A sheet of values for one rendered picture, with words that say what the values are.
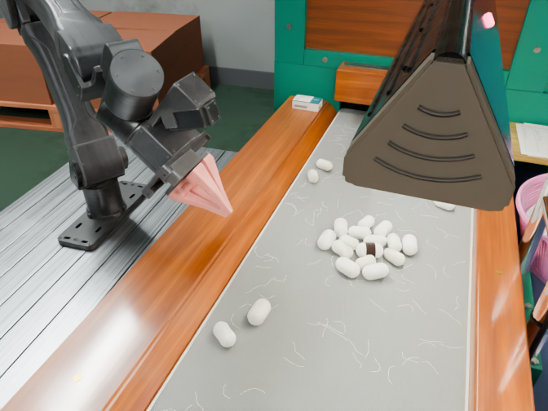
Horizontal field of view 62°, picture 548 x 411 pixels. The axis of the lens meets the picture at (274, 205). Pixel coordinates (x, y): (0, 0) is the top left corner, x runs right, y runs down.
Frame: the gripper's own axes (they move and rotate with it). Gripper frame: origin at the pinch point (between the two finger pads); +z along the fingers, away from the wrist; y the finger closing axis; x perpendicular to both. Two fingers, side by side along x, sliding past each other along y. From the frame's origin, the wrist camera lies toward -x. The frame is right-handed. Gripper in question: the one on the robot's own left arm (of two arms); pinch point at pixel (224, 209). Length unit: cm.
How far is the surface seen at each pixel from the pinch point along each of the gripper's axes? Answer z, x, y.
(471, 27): -0.1, -37.6, -16.2
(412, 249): 22.5, -10.4, 9.4
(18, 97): -114, 180, 133
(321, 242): 13.2, -2.6, 6.1
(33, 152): -82, 178, 111
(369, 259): 18.5, -7.2, 4.9
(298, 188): 7.7, 4.2, 20.5
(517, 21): 16, -32, 57
